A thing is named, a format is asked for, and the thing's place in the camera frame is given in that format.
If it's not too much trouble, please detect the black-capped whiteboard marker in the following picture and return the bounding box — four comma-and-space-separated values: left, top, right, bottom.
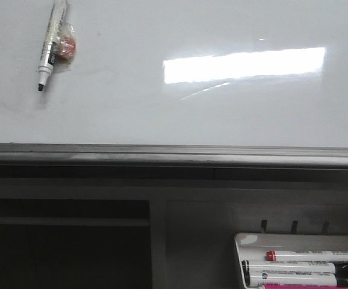
244, 272, 348, 287
241, 260, 348, 276

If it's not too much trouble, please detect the upper black-capped whiteboard marker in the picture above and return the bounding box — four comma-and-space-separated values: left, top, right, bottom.
241, 260, 348, 276

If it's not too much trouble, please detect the lower black-capped whiteboard marker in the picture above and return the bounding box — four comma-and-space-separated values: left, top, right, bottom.
244, 272, 348, 287

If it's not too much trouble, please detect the red magnet taped to marker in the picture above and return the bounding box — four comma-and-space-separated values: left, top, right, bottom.
55, 23, 76, 63

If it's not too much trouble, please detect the red-capped whiteboard marker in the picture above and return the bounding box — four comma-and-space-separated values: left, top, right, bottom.
265, 250, 348, 263

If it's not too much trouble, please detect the white whiteboard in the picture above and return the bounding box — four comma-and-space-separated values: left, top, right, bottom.
0, 1, 348, 148

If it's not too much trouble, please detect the pink whiteboard marker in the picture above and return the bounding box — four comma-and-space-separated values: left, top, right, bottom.
258, 284, 348, 289

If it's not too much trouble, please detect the white marker tray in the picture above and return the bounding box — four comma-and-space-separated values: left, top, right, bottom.
234, 232, 348, 288

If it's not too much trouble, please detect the white black-tipped whiteboard marker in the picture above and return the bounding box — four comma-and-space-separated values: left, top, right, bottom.
38, 1, 67, 92

